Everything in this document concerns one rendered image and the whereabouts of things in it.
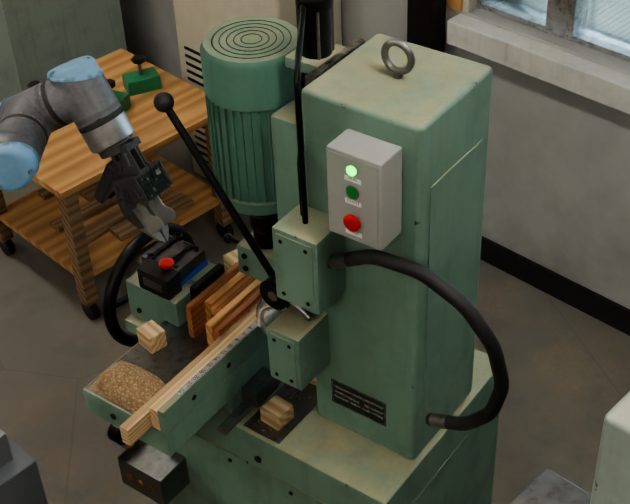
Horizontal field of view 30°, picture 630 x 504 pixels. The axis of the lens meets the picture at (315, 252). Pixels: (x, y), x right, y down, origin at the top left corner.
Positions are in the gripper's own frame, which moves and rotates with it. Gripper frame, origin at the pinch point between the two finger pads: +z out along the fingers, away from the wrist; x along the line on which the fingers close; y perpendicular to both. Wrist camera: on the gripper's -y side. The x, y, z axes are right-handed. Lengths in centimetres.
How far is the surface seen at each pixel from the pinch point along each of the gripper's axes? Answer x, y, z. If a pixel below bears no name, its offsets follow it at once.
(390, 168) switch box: -4, 66, -5
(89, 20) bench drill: 141, -178, -32
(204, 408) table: -16.5, 9.0, 28.6
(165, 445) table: -26.7, 7.8, 29.1
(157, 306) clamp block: -3.7, -7.6, 13.1
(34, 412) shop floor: 15, -124, 53
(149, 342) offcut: -12.4, -2.6, 15.9
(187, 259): 4.8, -2.8, 7.9
